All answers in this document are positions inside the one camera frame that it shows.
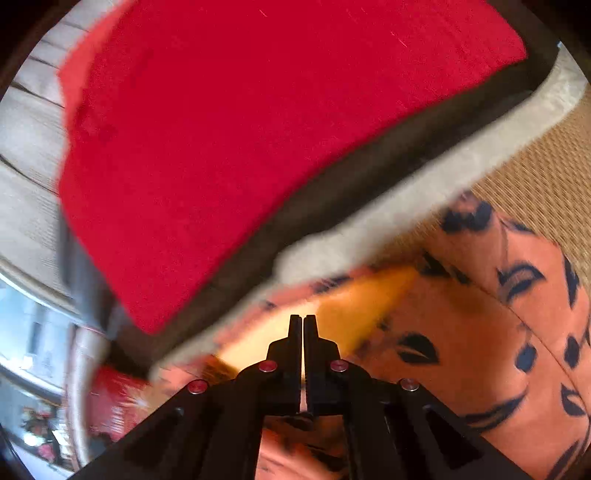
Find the woven straw mat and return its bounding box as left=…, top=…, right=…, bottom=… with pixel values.
left=152, top=41, right=591, bottom=384

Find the red blanket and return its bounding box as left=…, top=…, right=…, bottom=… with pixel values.
left=58, top=0, right=529, bottom=335

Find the beige dotted curtain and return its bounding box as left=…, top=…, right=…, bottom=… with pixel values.
left=0, top=0, right=130, bottom=315

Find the orange floral shirt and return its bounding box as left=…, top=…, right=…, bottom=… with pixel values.
left=210, top=191, right=591, bottom=480

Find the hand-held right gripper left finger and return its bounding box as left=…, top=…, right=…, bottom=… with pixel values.
left=69, top=314, right=303, bottom=480

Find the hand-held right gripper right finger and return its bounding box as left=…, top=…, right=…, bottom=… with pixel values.
left=302, top=314, right=532, bottom=480

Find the brown leather sofa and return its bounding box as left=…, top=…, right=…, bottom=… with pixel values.
left=106, top=41, right=561, bottom=384

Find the red tin box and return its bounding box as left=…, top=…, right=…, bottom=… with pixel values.
left=88, top=364, right=158, bottom=444

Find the white standing air conditioner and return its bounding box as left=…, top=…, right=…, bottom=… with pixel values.
left=0, top=272, right=79, bottom=398

